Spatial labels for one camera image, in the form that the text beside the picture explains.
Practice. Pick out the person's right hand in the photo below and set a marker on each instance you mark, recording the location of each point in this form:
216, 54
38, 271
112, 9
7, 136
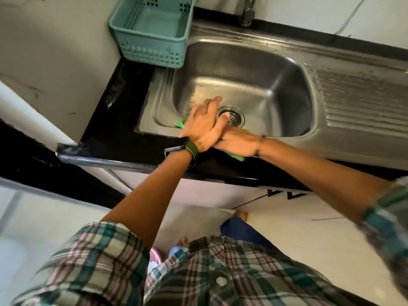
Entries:
239, 141

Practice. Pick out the person's left hand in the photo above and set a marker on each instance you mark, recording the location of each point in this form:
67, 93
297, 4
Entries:
204, 124

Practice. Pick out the green cleaning cloth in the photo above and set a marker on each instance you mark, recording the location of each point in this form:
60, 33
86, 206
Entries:
237, 157

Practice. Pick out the metal sink strainer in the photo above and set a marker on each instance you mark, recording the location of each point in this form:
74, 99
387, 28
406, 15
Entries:
236, 117

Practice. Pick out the person's right forearm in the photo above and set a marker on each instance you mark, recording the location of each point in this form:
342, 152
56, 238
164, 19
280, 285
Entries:
318, 175

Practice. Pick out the person's left forearm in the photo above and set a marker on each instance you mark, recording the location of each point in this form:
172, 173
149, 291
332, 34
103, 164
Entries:
149, 200

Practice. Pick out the metal sink drain flange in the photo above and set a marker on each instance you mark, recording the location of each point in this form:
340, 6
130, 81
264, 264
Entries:
243, 122

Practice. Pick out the stainless steel sink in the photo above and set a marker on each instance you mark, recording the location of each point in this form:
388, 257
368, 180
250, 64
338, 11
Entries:
255, 76

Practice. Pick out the person's right foot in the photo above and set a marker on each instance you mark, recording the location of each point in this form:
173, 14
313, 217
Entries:
241, 215

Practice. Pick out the person's foot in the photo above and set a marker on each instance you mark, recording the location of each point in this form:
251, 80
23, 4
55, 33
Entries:
241, 215
182, 242

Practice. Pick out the person's left foot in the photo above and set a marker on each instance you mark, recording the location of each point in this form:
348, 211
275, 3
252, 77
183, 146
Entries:
182, 242

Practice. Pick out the teal plastic basket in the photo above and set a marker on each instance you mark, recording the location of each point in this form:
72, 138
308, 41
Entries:
153, 54

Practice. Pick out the chrome faucet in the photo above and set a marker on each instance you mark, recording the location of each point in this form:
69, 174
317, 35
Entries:
248, 14

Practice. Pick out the plaid shirt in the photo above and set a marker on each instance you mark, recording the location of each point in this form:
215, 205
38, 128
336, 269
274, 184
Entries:
223, 277

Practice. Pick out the black granite side slab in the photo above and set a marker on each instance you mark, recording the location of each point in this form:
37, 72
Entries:
38, 168

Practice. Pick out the white corner trim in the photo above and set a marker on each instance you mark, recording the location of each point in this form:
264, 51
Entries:
32, 117

